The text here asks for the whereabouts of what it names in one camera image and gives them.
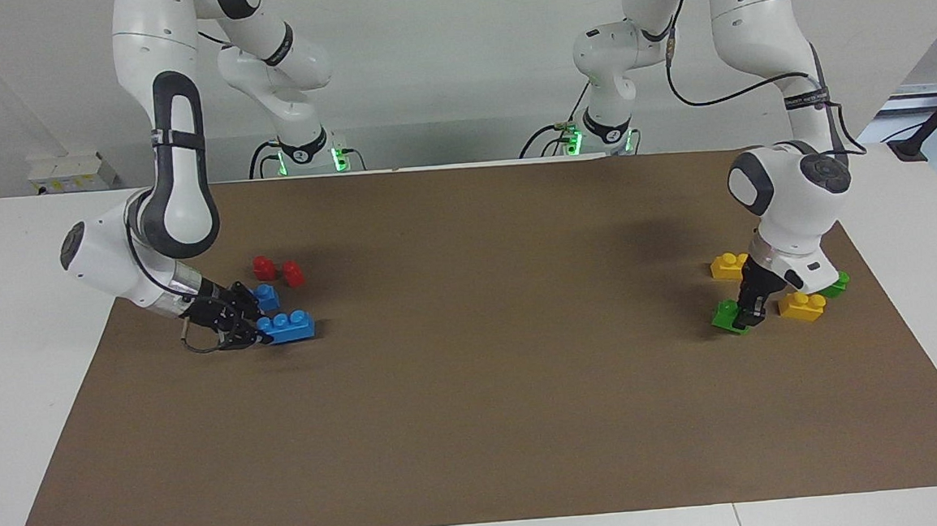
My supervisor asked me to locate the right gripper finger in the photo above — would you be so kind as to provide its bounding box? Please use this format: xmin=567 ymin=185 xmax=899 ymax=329
xmin=226 ymin=280 xmax=266 ymax=321
xmin=220 ymin=318 xmax=274 ymax=351

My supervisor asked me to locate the green two-stud toy block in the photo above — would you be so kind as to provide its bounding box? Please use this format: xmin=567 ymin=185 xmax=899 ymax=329
xmin=709 ymin=298 xmax=755 ymax=338
xmin=817 ymin=269 xmax=852 ymax=300

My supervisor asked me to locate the yellow two-stud toy block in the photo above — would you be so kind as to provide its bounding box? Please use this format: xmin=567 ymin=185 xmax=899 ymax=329
xmin=709 ymin=251 xmax=752 ymax=283
xmin=777 ymin=289 xmax=828 ymax=326

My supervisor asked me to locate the black stand pole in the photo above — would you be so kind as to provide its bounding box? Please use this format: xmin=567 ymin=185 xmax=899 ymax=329
xmin=884 ymin=70 xmax=937 ymax=163

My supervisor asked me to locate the brown paper table mat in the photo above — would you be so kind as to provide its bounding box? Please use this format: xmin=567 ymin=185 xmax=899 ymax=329
xmin=0 ymin=135 xmax=937 ymax=526

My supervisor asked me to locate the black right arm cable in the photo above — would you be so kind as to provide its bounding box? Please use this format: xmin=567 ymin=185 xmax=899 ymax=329
xmin=123 ymin=192 xmax=235 ymax=359

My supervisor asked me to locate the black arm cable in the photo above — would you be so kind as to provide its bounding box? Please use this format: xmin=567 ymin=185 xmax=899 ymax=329
xmin=660 ymin=0 xmax=870 ymax=168
xmin=123 ymin=192 xmax=235 ymax=359

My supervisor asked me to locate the black right base cable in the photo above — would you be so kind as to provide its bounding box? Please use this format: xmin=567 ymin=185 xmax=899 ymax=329
xmin=246 ymin=140 xmax=287 ymax=180

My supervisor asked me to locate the black base cable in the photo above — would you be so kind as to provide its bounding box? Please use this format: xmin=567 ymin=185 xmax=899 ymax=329
xmin=246 ymin=140 xmax=287 ymax=180
xmin=515 ymin=85 xmax=585 ymax=161

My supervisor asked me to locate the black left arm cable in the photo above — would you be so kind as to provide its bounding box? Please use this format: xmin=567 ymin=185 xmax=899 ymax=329
xmin=660 ymin=0 xmax=870 ymax=168

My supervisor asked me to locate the white wall socket box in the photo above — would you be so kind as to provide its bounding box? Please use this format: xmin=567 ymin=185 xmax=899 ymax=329
xmin=26 ymin=150 xmax=120 ymax=196

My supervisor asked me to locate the black left base cable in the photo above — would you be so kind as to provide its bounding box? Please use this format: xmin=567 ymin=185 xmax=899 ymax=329
xmin=515 ymin=85 xmax=585 ymax=161

